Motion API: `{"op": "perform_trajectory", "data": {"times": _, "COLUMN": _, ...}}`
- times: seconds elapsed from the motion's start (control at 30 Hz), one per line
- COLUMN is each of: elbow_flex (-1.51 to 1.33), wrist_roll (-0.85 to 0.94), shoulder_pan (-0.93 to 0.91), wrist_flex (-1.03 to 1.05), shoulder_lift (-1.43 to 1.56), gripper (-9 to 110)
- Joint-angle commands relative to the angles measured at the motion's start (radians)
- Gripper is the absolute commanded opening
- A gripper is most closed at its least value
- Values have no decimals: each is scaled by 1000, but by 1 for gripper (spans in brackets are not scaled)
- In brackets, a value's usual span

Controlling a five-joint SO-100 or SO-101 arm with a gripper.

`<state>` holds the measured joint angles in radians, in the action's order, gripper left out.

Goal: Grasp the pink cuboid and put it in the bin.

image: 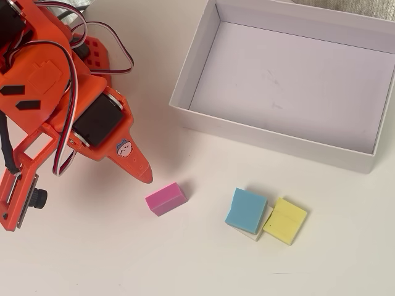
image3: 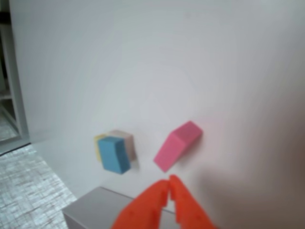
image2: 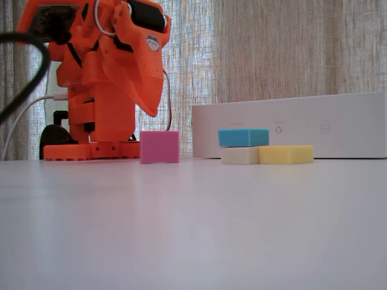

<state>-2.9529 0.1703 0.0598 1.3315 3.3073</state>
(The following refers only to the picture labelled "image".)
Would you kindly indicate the orange gripper black servo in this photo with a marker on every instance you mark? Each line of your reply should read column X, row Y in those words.
column 98, row 119

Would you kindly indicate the pink foam cuboid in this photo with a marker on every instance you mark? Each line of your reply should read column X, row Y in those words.
column 163, row 197

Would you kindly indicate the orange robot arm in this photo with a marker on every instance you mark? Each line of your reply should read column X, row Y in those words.
column 40, row 31

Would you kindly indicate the orange robot base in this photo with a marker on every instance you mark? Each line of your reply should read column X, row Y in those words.
column 98, row 50

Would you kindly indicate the blue foam cuboid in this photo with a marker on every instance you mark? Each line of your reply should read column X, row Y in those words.
column 247, row 209

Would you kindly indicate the white foam cuboid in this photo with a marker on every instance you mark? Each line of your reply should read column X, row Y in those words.
column 251, row 236

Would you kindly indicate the yellow foam cuboid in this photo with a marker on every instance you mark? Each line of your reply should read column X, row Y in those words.
column 284, row 222

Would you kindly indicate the white cardboard bin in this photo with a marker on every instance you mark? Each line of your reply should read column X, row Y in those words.
column 277, row 77

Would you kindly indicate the black wrist camera orange mount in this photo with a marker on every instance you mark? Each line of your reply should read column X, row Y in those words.
column 18, row 197

